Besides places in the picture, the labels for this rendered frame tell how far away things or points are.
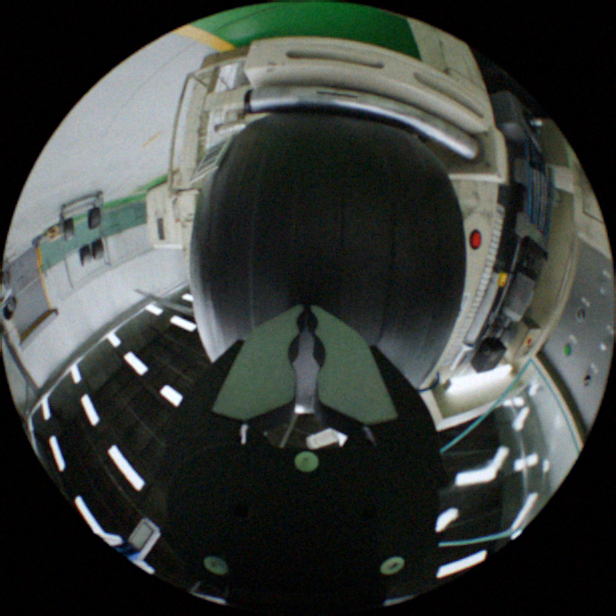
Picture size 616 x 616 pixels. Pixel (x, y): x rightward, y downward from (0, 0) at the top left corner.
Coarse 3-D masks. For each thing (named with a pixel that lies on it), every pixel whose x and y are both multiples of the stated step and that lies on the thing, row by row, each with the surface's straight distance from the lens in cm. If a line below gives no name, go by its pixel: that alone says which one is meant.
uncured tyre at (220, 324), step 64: (256, 128) 22; (320, 128) 21; (384, 128) 26; (256, 192) 15; (320, 192) 14; (384, 192) 16; (448, 192) 21; (192, 256) 19; (256, 256) 13; (320, 256) 13; (384, 256) 14; (448, 256) 17; (256, 320) 14; (384, 320) 15; (448, 320) 19
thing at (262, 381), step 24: (288, 312) 11; (264, 336) 9; (288, 336) 9; (240, 360) 8; (264, 360) 8; (288, 360) 8; (240, 384) 7; (264, 384) 7; (288, 384) 7; (216, 408) 7; (240, 408) 7; (264, 408) 7; (288, 408) 7; (264, 432) 8
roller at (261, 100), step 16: (256, 96) 29; (272, 96) 29; (288, 96) 28; (304, 96) 28; (320, 96) 28; (336, 96) 28; (352, 96) 29; (368, 96) 30; (256, 112) 30; (272, 112) 30; (320, 112) 30; (336, 112) 29; (352, 112) 29; (368, 112) 29; (384, 112) 29; (400, 112) 30; (416, 112) 32; (400, 128) 32; (416, 128) 32; (432, 128) 32; (448, 128) 34; (448, 144) 35; (464, 144) 36
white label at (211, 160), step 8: (232, 136) 23; (216, 144) 24; (224, 144) 22; (208, 152) 24; (216, 152) 22; (224, 152) 21; (208, 160) 22; (216, 160) 20; (200, 168) 22; (208, 168) 20; (216, 168) 19; (192, 176) 22; (200, 176) 20
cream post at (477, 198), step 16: (416, 32) 88; (432, 32) 77; (432, 48) 73; (448, 48) 71; (464, 48) 81; (432, 64) 69; (448, 64) 62; (464, 64) 69; (464, 80) 61; (480, 80) 69; (480, 96) 62; (464, 192) 44; (480, 192) 47; (496, 192) 52; (464, 208) 43; (480, 208) 47; (464, 224) 44; (480, 224) 47; (480, 256) 49; (480, 272) 51; (464, 320) 55; (448, 352) 60
